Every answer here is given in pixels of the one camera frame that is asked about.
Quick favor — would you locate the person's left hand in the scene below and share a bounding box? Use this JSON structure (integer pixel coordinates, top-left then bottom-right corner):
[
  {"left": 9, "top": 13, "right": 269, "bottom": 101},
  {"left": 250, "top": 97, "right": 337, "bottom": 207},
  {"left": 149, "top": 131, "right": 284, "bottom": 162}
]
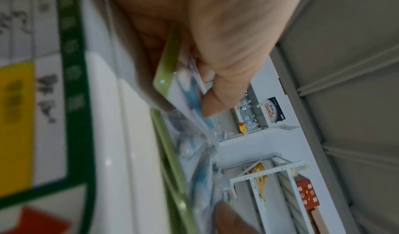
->
[{"left": 104, "top": 0, "right": 313, "bottom": 118}]

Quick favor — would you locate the person's right hand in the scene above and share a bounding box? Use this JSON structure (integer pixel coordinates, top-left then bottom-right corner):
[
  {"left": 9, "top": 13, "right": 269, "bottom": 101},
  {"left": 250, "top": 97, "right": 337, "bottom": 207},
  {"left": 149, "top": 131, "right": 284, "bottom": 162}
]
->
[{"left": 214, "top": 200, "right": 261, "bottom": 234}]

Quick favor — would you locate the row of blue toothbrush packets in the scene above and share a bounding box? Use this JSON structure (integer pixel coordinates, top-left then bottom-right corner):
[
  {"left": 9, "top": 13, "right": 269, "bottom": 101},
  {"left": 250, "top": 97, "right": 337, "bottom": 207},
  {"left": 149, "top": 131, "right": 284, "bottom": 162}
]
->
[{"left": 150, "top": 25, "right": 231, "bottom": 234}]

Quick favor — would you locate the white metal shelf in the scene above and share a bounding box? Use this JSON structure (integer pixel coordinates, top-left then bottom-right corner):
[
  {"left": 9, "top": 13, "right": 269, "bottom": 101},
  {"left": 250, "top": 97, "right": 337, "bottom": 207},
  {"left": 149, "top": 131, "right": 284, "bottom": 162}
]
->
[{"left": 0, "top": 0, "right": 399, "bottom": 234}]

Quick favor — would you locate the yellow snack packet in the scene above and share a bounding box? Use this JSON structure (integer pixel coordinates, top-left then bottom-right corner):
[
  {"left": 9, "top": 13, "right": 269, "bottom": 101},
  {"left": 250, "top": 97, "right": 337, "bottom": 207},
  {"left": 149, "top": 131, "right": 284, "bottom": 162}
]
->
[{"left": 248, "top": 161, "right": 269, "bottom": 202}]

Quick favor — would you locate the white snack shelving unit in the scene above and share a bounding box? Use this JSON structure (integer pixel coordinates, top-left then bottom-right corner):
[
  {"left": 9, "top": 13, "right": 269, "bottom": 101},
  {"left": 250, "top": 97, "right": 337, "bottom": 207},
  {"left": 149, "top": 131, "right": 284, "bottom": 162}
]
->
[{"left": 218, "top": 154, "right": 311, "bottom": 234}]

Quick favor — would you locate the cluster of water and soda bottles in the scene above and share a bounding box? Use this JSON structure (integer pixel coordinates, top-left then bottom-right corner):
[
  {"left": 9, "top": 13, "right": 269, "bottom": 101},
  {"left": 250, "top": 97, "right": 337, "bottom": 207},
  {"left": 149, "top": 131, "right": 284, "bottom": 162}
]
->
[{"left": 235, "top": 97, "right": 259, "bottom": 130}]

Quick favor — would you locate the white drinks shelving unit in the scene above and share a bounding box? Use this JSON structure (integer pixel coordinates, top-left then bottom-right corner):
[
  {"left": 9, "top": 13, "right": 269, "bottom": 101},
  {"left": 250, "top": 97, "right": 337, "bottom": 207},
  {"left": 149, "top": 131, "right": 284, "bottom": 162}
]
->
[{"left": 218, "top": 82, "right": 301, "bottom": 146}]

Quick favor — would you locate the red gift box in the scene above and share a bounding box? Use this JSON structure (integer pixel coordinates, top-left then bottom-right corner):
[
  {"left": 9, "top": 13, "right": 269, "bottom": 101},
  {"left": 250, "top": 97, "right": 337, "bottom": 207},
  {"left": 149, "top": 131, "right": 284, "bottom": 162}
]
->
[{"left": 294, "top": 175, "right": 322, "bottom": 211}]

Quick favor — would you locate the open cardboard box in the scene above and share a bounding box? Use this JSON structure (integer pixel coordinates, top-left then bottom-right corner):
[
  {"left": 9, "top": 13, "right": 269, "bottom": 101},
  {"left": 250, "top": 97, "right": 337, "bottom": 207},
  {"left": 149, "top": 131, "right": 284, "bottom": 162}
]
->
[{"left": 308, "top": 208, "right": 330, "bottom": 234}]

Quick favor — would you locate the blue and white water carton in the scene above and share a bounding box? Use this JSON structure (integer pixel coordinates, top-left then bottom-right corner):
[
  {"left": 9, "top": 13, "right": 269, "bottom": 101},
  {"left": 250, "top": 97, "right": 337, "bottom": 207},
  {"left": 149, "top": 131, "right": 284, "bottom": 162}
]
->
[{"left": 263, "top": 96, "right": 286, "bottom": 124}]

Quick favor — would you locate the green-bordered price label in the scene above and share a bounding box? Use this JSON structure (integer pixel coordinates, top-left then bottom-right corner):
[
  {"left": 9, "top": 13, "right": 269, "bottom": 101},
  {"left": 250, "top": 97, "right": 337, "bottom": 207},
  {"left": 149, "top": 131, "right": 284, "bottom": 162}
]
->
[{"left": 0, "top": 0, "right": 96, "bottom": 234}]

